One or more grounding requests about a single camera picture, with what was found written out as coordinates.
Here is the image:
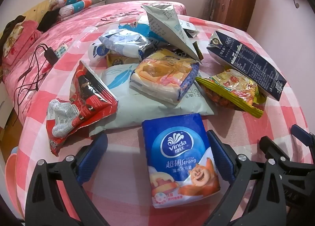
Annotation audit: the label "yellow-green snack bag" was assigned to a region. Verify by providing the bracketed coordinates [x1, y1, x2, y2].
[196, 69, 266, 118]

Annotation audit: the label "blue Vinda tissue pack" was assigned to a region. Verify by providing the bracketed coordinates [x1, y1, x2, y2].
[142, 114, 221, 208]

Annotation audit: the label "red snack bag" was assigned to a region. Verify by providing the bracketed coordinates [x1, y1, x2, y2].
[46, 61, 118, 156]

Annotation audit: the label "large pale blue-feather bag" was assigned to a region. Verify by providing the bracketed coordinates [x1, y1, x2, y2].
[89, 64, 217, 136]

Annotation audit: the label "orange bread wrapper pack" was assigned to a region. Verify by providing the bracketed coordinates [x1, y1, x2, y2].
[130, 49, 200, 104]

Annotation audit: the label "black gold coffee sachet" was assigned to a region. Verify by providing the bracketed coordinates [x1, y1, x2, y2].
[106, 53, 140, 67]

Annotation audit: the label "white blue plastic bottle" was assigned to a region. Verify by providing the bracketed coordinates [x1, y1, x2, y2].
[88, 28, 156, 63]

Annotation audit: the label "blue white bag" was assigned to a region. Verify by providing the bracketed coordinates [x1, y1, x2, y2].
[119, 22, 169, 46]

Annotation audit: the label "pink plastic trash bin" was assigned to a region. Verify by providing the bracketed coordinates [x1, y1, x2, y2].
[5, 153, 25, 219]

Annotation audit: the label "red checked plastic tablecloth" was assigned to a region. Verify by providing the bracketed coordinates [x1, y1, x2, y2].
[16, 31, 311, 225]

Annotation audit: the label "pink bed with bedspread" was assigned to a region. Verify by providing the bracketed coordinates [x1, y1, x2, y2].
[2, 0, 187, 126]

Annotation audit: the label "brown wooden dresser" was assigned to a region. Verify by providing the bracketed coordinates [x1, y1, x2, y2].
[212, 0, 256, 31]

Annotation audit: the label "black power adapter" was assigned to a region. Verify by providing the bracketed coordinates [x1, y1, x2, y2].
[44, 47, 59, 66]

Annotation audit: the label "white power strip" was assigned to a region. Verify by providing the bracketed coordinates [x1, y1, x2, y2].
[55, 44, 68, 59]

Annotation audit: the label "pink heart pillow stack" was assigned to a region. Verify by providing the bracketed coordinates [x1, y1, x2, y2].
[3, 20, 42, 66]

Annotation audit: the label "floral small pillow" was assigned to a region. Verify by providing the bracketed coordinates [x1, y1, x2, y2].
[3, 24, 24, 57]

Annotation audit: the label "black garment on bed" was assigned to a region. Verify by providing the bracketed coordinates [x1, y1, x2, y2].
[37, 9, 60, 32]

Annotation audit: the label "yellow wooden headboard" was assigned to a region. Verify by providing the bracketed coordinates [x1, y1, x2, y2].
[22, 0, 54, 23]

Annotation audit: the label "lower cartoon bolster pillow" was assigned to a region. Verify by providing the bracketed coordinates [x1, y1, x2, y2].
[59, 0, 93, 18]

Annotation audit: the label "black charging cables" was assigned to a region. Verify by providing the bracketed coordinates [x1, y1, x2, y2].
[13, 43, 54, 114]

